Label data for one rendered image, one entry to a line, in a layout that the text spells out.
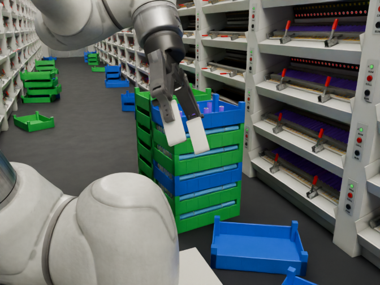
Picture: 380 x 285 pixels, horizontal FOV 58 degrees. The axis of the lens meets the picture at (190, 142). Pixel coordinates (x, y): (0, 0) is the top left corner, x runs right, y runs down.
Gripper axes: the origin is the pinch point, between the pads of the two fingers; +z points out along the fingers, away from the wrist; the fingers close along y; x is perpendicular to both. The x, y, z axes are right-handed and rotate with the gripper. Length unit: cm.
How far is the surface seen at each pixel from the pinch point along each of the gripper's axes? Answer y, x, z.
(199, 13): 138, 10, -109
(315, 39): 74, -37, -39
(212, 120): 60, 7, -19
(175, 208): 63, 30, 7
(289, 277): 51, -4, 36
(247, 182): 117, 10, 2
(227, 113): 64, 1, -21
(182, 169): 59, 22, -5
